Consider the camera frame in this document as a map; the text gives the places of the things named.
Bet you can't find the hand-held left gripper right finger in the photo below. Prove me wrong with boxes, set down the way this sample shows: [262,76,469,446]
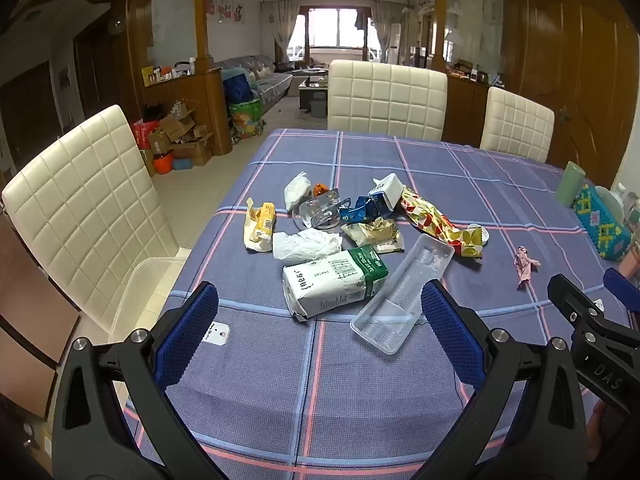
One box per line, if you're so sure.
[407,279,589,480]

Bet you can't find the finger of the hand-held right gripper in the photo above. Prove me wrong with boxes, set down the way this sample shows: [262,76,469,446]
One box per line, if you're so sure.
[602,267,640,312]
[546,272,607,334]

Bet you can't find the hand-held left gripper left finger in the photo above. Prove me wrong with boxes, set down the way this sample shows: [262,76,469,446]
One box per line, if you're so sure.
[51,281,221,480]

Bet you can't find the yellow snack wrapper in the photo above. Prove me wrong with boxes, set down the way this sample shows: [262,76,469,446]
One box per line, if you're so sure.
[243,199,277,254]

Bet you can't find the blue foil wrapper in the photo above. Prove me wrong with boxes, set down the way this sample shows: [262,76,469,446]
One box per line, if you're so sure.
[340,195,382,224]

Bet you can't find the white tablecloth tag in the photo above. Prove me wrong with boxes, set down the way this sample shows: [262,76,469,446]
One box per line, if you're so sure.
[205,322,230,347]

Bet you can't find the pink crumpled wrapper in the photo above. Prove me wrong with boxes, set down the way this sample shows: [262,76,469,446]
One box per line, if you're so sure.
[513,245,542,291]

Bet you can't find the clear plastic tray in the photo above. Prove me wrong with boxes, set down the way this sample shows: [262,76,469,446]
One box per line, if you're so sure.
[349,232,456,356]

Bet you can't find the beaded tissue box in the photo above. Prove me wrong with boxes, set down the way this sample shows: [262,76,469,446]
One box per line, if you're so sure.
[572,185,637,262]

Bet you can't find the white plastic bottle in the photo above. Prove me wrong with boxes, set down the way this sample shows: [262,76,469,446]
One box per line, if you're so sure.
[614,183,640,227]

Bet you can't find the green cup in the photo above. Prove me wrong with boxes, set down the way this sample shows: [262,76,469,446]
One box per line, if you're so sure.
[555,161,586,210]

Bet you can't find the blue plaid tablecloth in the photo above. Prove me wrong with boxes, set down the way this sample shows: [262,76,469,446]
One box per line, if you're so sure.
[122,129,636,480]

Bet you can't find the red and yellow patterned wrapper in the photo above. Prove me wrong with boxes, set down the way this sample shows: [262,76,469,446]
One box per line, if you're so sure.
[399,186,484,259]

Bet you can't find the crumpled gold wrapper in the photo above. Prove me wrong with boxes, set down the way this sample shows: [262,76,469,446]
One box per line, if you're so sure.
[342,217,405,254]

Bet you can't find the white and green paper bag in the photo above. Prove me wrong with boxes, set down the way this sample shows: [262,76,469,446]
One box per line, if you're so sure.
[281,245,390,322]

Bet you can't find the crumpled white plastic bag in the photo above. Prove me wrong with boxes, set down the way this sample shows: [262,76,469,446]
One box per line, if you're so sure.
[272,227,344,262]

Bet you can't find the blue and white carton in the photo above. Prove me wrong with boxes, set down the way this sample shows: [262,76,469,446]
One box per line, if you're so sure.
[369,173,405,212]

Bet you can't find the brown wooden panel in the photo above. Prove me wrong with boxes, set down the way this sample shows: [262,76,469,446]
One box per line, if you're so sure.
[0,217,82,422]

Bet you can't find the cream quilted dining chair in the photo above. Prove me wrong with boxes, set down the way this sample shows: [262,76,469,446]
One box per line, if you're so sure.
[479,86,556,163]
[327,59,448,142]
[1,105,188,346]

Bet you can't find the silver foil blister pack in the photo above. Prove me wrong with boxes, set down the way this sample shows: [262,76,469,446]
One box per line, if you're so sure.
[292,200,351,232]

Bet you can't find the crumpled white tissue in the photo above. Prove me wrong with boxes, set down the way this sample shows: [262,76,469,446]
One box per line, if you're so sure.
[284,172,314,211]

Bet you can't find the pile of cardboard boxes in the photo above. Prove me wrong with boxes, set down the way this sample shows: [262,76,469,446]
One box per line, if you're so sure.
[146,106,215,167]

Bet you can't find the red bag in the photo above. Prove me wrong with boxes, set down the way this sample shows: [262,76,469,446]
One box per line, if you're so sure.
[132,119,162,151]

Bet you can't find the wooden double door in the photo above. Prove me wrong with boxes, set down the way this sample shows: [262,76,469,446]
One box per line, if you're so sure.
[504,0,639,187]

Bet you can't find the colourful woven bag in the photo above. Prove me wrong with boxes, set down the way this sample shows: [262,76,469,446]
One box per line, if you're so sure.
[229,98,264,140]

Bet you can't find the wooden partition counter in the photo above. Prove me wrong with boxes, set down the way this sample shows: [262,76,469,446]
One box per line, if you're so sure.
[143,66,234,157]

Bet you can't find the blue bag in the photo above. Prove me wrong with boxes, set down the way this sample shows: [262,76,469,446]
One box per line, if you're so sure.
[222,72,254,106]

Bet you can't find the grey sofa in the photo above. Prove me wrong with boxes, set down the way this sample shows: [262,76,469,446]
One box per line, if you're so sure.
[215,53,294,112]

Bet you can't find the coffee table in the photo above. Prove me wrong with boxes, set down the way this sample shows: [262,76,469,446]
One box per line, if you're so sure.
[298,75,331,111]

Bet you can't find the patterned curtain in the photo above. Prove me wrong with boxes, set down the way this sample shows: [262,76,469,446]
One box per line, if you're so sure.
[370,0,402,62]
[261,0,302,64]

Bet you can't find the wooden pillar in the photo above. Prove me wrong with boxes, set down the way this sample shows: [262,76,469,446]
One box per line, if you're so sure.
[433,0,448,74]
[193,0,212,74]

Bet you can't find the window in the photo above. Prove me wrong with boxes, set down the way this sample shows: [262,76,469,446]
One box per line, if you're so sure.
[299,6,372,52]

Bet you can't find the red and white wall pictures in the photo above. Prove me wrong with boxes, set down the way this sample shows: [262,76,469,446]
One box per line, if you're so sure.
[207,0,246,25]

